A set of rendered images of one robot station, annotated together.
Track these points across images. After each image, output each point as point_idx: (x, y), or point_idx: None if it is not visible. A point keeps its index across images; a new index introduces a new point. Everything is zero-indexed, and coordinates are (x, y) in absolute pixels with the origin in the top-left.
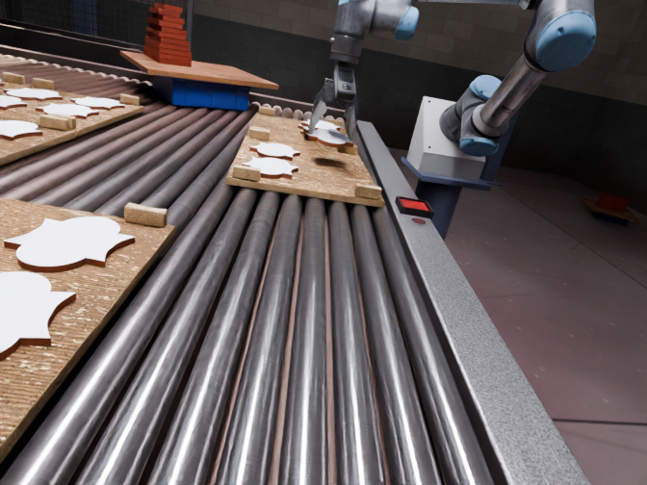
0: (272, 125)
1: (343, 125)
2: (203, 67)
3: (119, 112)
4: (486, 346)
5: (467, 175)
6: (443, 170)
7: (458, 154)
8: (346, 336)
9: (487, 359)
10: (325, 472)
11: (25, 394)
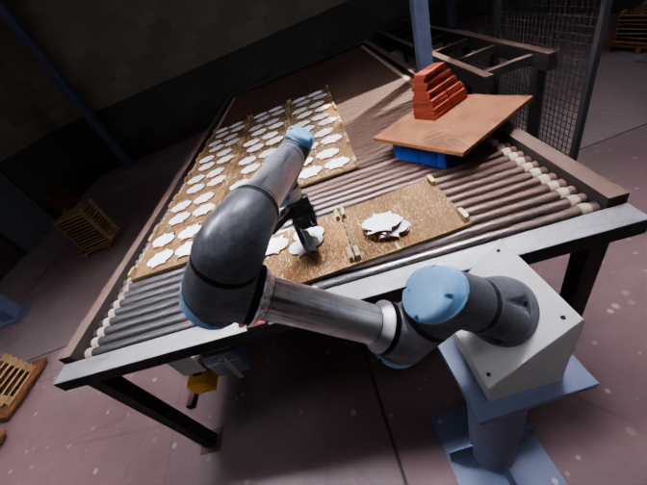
0: (392, 202)
1: (522, 214)
2: (453, 116)
3: (332, 172)
4: (140, 352)
5: (477, 378)
6: (456, 343)
7: (466, 343)
8: (151, 313)
9: (134, 352)
10: (119, 319)
11: (142, 274)
